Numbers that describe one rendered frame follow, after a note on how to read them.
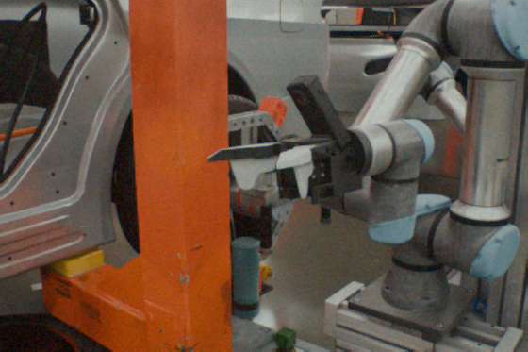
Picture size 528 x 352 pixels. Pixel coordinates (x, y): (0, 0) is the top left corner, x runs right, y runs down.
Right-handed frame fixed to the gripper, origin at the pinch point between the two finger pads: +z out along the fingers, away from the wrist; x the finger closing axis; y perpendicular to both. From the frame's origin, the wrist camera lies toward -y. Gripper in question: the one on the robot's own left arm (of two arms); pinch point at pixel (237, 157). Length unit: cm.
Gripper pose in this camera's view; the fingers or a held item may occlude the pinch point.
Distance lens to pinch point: 66.6
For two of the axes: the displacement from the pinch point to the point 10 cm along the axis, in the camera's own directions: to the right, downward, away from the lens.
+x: -6.0, -0.4, 8.0
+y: 0.8, 9.9, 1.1
